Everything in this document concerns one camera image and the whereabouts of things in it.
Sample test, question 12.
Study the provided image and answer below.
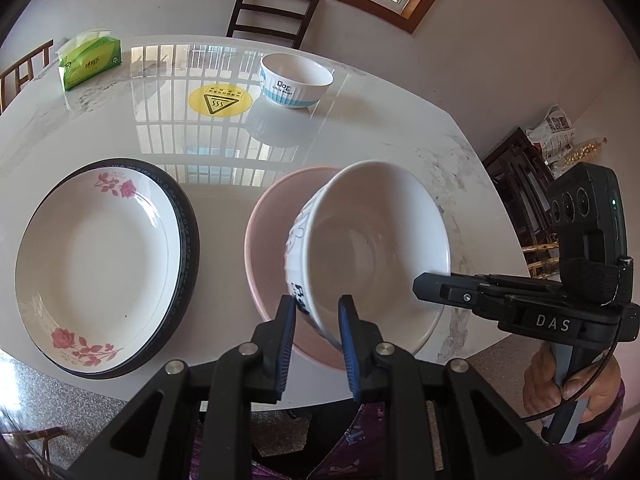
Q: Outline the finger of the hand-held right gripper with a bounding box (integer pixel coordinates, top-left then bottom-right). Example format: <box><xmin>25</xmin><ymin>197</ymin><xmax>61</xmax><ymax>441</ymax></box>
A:
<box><xmin>412</xmin><ymin>271</ymin><xmax>566</xmax><ymax>317</ymax></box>

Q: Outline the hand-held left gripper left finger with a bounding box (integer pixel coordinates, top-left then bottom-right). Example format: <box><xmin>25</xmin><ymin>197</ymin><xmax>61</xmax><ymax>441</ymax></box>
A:
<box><xmin>65</xmin><ymin>294</ymin><xmax>298</xmax><ymax>480</ymax></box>

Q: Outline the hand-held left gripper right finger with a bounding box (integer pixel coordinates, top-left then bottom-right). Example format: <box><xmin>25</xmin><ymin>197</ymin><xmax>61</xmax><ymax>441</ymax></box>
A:
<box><xmin>337</xmin><ymin>294</ymin><xmax>551</xmax><ymax>480</ymax></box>

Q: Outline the white ribbed bowl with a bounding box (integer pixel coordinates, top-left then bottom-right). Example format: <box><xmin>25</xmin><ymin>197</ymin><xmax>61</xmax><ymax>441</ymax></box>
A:
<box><xmin>284</xmin><ymin>160</ymin><xmax>452</xmax><ymax>356</ymax></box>

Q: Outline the pink bowl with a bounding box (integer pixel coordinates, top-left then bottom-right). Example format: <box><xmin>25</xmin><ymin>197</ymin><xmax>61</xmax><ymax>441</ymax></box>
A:
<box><xmin>244</xmin><ymin>166</ymin><xmax>416</xmax><ymax>372</ymax></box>

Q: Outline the large blue floral plate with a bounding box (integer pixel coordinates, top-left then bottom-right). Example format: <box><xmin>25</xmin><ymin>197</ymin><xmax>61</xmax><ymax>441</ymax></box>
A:
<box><xmin>25</xmin><ymin>158</ymin><xmax>201</xmax><ymax>380</ymax></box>

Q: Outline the white plate with pink flowers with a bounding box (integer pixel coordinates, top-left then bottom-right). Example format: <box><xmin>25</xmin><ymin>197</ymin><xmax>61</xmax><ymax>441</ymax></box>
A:
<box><xmin>14</xmin><ymin>164</ymin><xmax>183</xmax><ymax>377</ymax></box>

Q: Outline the person's right hand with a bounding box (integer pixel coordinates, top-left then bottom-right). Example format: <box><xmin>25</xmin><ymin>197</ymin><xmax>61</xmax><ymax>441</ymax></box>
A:
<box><xmin>522</xmin><ymin>345</ymin><xmax>625</xmax><ymax>426</ymax></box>

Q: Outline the yellow plastic bag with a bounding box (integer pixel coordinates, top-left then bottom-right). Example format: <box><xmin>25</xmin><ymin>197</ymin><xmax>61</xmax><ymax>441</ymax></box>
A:
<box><xmin>560</xmin><ymin>137</ymin><xmax>607</xmax><ymax>167</ymax></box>

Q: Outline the dark wooden furniture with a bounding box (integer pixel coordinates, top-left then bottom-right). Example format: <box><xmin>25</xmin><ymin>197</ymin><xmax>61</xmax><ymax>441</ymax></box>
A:
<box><xmin>482</xmin><ymin>127</ymin><xmax>566</xmax><ymax>278</ymax></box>

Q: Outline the newspaper bundle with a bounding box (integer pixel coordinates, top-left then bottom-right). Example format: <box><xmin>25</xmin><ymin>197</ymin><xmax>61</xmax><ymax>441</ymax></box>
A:
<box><xmin>525</xmin><ymin>104</ymin><xmax>578</xmax><ymax>165</ymax></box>

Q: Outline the yellow warning sticker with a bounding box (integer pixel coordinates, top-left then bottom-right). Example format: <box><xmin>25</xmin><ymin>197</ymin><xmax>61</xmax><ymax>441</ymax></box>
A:
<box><xmin>188</xmin><ymin>84</ymin><xmax>257</xmax><ymax>117</ymax></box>

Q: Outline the white bowl with blue band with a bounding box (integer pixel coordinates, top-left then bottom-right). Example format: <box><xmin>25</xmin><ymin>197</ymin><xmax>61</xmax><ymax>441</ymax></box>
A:
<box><xmin>260</xmin><ymin>52</ymin><xmax>334</xmax><ymax>110</ymax></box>

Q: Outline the brown wooden stool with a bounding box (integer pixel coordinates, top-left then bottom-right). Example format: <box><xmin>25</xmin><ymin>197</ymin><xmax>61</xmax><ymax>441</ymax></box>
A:
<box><xmin>0</xmin><ymin>426</ymin><xmax>68</xmax><ymax>466</ymax></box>

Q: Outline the dark wooden chair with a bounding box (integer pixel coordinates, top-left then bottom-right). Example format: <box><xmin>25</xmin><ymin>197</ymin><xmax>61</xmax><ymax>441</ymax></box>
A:
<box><xmin>226</xmin><ymin>0</ymin><xmax>321</xmax><ymax>50</ymax></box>

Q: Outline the green tissue pack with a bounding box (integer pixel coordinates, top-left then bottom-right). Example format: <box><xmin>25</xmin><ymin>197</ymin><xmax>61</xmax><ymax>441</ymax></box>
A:
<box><xmin>55</xmin><ymin>27</ymin><xmax>122</xmax><ymax>92</ymax></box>

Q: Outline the light wooden chair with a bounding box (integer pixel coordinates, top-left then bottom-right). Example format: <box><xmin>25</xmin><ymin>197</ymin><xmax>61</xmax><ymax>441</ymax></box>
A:
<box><xmin>0</xmin><ymin>40</ymin><xmax>54</xmax><ymax>113</ymax></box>

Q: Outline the black cable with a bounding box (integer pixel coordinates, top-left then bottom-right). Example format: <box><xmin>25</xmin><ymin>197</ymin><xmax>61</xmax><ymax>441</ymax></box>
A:
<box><xmin>522</xmin><ymin>256</ymin><xmax>632</xmax><ymax>423</ymax></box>

